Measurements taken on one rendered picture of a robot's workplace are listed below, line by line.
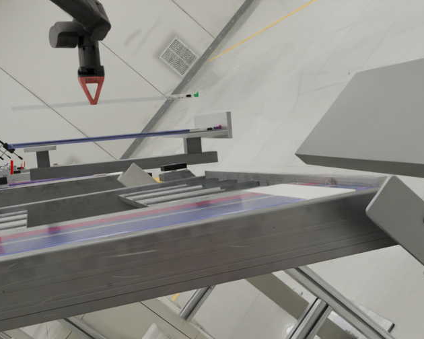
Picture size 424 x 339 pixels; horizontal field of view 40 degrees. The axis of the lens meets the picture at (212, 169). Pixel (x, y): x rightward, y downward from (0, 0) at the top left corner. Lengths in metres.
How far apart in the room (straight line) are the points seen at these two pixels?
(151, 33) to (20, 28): 1.86
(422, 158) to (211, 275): 0.45
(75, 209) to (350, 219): 0.72
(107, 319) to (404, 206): 1.57
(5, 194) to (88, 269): 1.46
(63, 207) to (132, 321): 0.93
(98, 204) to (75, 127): 7.45
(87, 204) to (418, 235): 0.77
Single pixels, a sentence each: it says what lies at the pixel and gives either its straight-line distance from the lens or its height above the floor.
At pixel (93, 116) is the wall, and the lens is 8.69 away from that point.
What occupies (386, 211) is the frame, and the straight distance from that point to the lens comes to 0.59.
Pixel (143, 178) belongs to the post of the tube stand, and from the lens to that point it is 1.52.
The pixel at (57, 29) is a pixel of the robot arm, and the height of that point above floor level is 1.19.
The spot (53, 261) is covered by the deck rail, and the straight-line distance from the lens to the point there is 0.54.
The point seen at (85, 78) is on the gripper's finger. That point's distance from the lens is 1.61.
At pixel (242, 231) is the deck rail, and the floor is 0.83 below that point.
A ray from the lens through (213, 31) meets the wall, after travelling 9.25.
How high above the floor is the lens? 1.02
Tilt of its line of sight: 14 degrees down
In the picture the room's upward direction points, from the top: 50 degrees counter-clockwise
